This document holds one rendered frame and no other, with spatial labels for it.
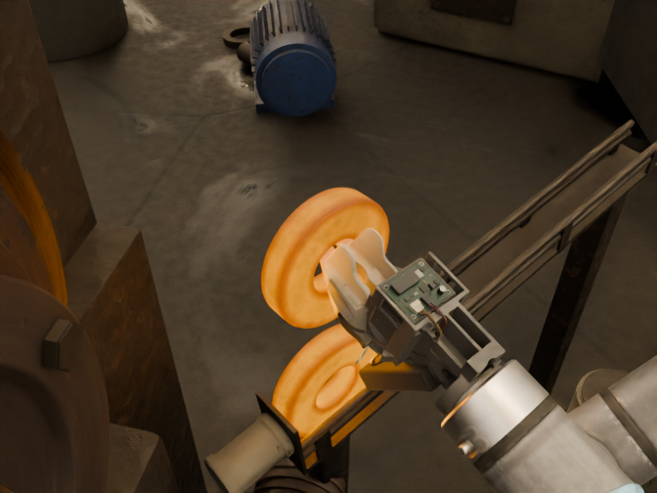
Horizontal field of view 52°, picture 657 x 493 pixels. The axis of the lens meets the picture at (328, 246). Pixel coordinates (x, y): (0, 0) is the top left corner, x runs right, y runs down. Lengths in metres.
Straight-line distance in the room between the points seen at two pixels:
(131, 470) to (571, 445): 0.40
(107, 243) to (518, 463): 0.50
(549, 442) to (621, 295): 1.49
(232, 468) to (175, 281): 1.23
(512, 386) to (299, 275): 0.22
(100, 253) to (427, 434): 1.04
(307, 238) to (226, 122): 1.98
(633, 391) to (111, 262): 0.55
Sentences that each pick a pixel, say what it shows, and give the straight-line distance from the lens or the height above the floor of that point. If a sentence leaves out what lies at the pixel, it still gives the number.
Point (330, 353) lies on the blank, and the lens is 0.78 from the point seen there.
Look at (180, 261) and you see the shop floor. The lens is 2.04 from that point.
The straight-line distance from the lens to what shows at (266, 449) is 0.82.
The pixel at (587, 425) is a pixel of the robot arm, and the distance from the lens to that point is 0.72.
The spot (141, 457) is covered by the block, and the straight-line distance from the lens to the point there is 0.71.
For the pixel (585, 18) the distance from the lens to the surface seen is 2.87.
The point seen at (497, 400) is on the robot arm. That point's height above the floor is 0.92.
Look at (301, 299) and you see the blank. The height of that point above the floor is 0.89.
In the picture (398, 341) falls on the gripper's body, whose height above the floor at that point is 0.92.
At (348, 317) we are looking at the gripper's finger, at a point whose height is 0.91.
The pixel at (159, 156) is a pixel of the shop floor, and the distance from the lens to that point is 2.47.
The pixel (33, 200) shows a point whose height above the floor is 1.13.
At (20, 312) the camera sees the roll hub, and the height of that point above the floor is 1.18.
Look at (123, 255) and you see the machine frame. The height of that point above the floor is 0.87.
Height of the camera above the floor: 1.40
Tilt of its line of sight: 43 degrees down
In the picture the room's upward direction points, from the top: straight up
